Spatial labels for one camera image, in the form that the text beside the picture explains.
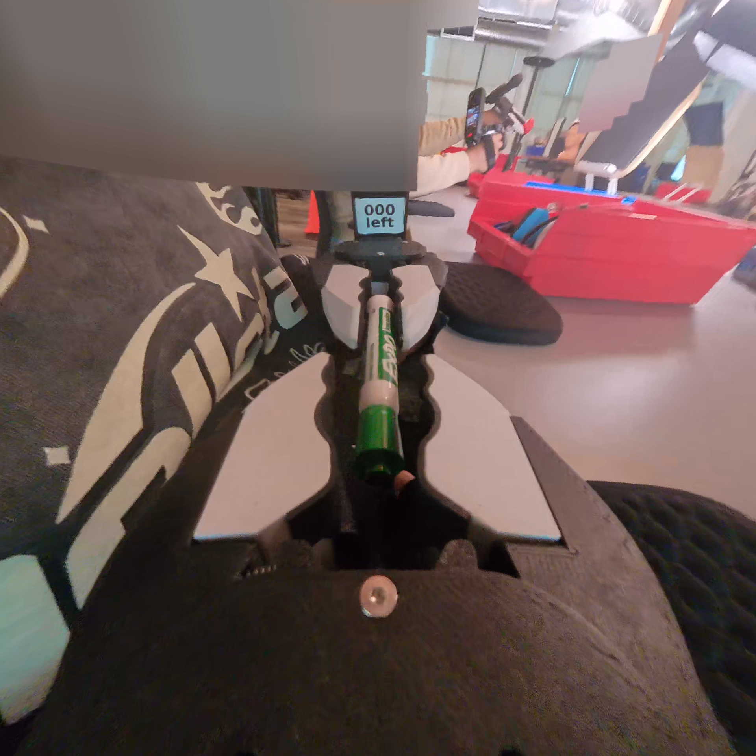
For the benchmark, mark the red plastic bin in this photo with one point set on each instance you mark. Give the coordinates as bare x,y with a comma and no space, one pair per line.
614,248

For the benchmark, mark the black dimpled pad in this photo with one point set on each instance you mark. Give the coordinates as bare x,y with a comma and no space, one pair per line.
697,614
502,305

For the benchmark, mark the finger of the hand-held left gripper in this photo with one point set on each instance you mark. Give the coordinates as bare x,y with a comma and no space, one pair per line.
340,305
419,305

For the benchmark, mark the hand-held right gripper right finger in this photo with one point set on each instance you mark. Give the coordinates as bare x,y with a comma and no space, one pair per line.
490,473

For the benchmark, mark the green white marker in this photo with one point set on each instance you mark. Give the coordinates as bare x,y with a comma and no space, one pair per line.
379,390

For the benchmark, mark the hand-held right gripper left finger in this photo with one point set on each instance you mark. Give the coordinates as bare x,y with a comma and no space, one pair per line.
266,473

